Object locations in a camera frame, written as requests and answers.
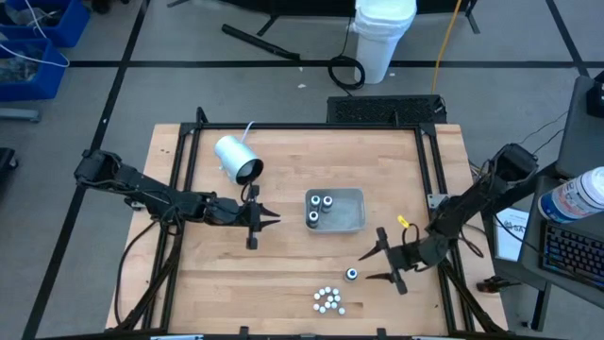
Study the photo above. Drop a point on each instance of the blue storage bin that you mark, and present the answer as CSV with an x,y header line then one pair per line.
x,y
71,28
47,87

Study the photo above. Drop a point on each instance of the purple-capped food coloring bottle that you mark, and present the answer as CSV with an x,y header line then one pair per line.
x,y
326,202

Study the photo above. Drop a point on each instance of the black rod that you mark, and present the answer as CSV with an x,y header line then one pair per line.
x,y
259,42

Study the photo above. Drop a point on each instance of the grey plastic bin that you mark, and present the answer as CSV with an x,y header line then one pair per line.
x,y
347,212

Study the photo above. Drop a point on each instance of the white wipes canister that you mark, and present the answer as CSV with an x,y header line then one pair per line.
x,y
573,196

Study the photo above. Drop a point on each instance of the white paper sheet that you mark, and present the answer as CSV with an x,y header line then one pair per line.
x,y
512,241

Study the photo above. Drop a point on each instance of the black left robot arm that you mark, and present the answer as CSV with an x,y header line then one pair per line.
x,y
141,186

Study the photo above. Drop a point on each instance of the black floor clamp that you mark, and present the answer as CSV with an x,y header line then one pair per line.
x,y
493,284

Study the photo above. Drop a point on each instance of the black keyboard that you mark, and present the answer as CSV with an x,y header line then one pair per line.
x,y
573,252

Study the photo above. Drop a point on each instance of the grey flat panel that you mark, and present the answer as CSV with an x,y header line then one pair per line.
x,y
580,141

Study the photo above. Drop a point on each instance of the white cylindrical spotlight lamp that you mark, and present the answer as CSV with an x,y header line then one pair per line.
x,y
233,158

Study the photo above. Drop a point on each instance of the silver aluminium profile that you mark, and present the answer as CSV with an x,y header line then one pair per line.
x,y
439,338
177,337

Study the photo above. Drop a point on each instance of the black-capped food coloring bottle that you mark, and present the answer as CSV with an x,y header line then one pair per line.
x,y
313,217

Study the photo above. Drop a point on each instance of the green-capped food coloring bottle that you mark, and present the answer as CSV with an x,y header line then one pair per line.
x,y
315,201

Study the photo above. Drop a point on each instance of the grey metal bar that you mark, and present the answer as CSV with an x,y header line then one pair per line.
x,y
19,114

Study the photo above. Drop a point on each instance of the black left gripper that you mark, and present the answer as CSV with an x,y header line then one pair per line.
x,y
236,212

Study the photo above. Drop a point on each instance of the blue-capped food coloring bottle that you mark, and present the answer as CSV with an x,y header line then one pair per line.
x,y
351,274

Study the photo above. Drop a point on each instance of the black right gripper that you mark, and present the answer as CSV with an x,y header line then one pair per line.
x,y
420,255

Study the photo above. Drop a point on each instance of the black perforated metal case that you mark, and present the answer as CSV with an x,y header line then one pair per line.
x,y
382,109

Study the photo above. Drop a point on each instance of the black device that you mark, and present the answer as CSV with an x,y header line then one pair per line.
x,y
597,96

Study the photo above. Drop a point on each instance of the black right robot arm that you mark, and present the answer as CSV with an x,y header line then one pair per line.
x,y
472,203

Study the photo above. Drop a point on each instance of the black aluminium table frame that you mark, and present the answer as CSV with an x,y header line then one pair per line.
x,y
307,126

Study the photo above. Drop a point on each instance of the white trash can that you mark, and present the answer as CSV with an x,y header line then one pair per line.
x,y
377,47

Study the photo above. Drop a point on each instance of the dark grey desk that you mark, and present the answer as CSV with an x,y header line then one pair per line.
x,y
531,255

